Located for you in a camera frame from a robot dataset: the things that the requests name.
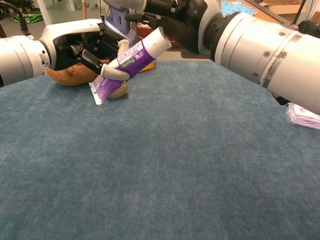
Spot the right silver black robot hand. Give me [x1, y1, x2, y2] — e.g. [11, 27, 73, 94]
[107, 0, 223, 55]

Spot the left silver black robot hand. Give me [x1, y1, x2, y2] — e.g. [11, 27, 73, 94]
[39, 18, 131, 81]

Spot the purple white toothpaste tube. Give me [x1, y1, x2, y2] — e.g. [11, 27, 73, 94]
[89, 27, 173, 106]

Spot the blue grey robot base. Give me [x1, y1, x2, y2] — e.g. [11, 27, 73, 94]
[103, 0, 139, 42]

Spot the wooden pole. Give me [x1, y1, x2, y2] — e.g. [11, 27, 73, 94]
[81, 0, 89, 21]

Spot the brown capybara plush toy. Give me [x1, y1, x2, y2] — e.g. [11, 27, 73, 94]
[43, 58, 111, 87]

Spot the brown mahjong table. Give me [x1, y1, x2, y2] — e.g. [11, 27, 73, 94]
[136, 0, 309, 61]

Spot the green bag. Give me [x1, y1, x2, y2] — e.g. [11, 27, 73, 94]
[13, 13, 44, 24]

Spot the yellow snack package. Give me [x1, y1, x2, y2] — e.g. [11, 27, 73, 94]
[139, 58, 158, 73]

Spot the black lidded seed jar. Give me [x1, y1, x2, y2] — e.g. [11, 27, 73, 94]
[108, 80, 130, 100]

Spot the blue felt table cloth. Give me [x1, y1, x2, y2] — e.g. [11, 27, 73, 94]
[0, 59, 320, 240]

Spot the pink tissue pack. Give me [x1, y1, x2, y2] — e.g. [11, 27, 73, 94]
[285, 102, 320, 130]

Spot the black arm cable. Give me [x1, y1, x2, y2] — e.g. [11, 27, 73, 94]
[4, 3, 34, 39]

